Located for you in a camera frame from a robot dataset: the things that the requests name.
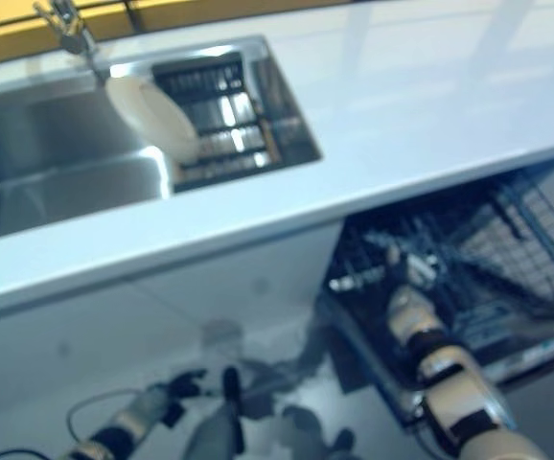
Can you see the built-in dishwasher with door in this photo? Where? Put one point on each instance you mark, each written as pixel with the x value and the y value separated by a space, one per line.
pixel 377 374

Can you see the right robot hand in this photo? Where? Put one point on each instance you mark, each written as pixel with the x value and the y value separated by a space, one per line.
pixel 418 273

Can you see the chrome pull-down kitchen faucet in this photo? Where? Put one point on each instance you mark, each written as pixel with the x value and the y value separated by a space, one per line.
pixel 68 33

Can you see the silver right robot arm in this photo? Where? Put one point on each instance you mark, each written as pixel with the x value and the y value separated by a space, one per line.
pixel 464 383

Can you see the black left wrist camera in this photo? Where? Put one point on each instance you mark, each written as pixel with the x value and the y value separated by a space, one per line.
pixel 172 413

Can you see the white glossy cabinet door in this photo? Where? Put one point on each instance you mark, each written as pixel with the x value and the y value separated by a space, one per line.
pixel 238 273
pixel 42 364

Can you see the robot left leg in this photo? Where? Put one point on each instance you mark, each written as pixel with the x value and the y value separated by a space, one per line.
pixel 217 426

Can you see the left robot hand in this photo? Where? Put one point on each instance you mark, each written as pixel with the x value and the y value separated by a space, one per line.
pixel 188 383

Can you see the robot leg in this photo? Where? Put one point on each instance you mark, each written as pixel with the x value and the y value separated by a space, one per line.
pixel 217 426
pixel 315 426

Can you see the robot right leg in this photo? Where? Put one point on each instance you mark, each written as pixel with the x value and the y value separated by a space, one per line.
pixel 315 426

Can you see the black sink dish rack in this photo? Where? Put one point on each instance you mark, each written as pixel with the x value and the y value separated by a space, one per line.
pixel 229 120

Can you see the stainless steel kitchen sink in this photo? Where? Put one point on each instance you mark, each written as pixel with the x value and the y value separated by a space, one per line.
pixel 42 153

